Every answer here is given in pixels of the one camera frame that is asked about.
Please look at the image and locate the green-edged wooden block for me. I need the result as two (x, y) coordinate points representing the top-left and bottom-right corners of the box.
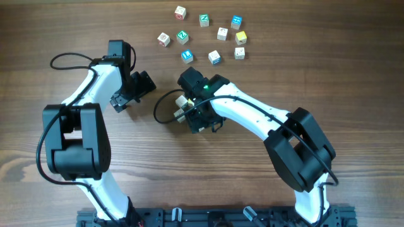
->
(173, 108), (186, 124)

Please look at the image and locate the green V block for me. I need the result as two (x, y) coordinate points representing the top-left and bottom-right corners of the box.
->
(175, 95), (188, 108)

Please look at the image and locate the blue P block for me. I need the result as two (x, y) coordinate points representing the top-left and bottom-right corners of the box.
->
(208, 50), (221, 65)

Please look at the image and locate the white O block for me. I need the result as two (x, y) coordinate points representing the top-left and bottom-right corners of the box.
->
(234, 47), (246, 60)

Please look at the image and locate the yellow top block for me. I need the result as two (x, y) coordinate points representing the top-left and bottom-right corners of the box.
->
(187, 99), (194, 107)

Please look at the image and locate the yellow block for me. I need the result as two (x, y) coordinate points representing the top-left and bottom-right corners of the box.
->
(187, 99), (194, 107)
(235, 31), (247, 45)

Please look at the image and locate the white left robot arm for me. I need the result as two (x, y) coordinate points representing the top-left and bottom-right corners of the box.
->
(36, 40), (156, 226)

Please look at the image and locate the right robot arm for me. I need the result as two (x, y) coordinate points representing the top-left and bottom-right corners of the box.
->
(177, 67), (338, 226)

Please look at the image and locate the white block red side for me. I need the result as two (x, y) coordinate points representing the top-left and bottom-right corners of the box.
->
(157, 32), (170, 47)

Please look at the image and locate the blue L block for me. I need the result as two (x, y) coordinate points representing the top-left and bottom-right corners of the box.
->
(181, 49), (194, 64)

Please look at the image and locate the green Z block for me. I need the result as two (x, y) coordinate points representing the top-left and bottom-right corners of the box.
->
(176, 30), (189, 45)

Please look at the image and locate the white block number two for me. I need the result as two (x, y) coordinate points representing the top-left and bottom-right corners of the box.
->
(217, 27), (228, 41)

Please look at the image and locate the red-sided block far back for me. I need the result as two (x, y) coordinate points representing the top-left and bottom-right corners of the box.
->
(174, 6), (186, 20)

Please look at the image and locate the yellow block right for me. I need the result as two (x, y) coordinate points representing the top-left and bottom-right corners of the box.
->
(235, 31), (247, 45)

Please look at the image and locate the green N block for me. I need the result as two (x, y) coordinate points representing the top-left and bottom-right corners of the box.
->
(199, 14), (210, 27)

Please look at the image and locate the blue top block right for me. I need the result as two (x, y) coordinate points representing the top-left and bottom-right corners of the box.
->
(231, 15), (242, 30)

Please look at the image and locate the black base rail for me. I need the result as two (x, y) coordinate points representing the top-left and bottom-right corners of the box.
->
(75, 206), (359, 227)

